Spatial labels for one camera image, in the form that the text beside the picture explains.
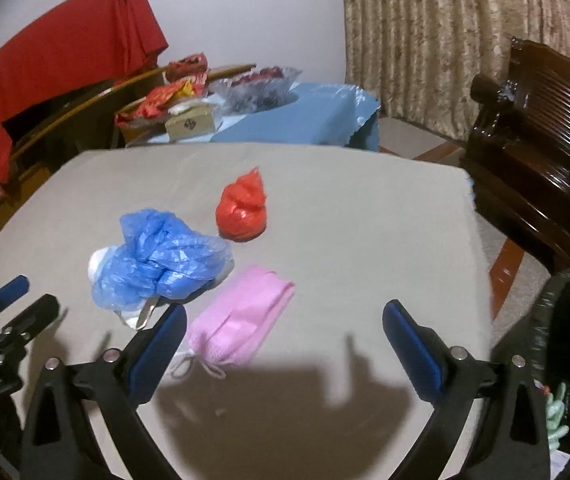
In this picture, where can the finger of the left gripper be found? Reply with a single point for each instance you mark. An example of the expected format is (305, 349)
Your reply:
(13, 290)
(28, 324)

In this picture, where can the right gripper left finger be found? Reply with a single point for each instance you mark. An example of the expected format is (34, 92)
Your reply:
(59, 441)

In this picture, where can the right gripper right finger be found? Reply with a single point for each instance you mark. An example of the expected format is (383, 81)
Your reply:
(510, 436)

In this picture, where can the blue plastic bag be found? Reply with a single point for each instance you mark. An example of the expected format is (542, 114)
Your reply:
(189, 260)

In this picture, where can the pink drawstring pouch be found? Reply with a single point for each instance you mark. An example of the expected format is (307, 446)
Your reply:
(229, 333)

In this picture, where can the red plastic bag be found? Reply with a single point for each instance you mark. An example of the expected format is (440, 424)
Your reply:
(241, 213)

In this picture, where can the red snack packages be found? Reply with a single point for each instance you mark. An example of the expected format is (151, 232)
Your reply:
(160, 99)

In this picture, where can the cream tissue box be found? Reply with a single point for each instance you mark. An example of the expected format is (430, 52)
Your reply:
(197, 120)

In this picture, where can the beige table cover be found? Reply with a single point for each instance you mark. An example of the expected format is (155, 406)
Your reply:
(325, 397)

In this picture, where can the red cloth cover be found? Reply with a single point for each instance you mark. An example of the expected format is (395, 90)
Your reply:
(77, 43)

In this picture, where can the red basket on cabinet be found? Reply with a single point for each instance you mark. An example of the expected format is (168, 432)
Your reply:
(191, 65)

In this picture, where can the dark wooden armchair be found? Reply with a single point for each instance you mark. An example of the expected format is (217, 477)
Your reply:
(518, 152)

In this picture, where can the glass fruit bowl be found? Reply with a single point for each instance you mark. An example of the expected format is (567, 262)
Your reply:
(258, 90)

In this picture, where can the blue tablecloth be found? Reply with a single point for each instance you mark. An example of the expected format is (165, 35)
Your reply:
(319, 114)

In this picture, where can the patterned beige curtain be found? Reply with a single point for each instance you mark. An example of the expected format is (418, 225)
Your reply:
(418, 57)

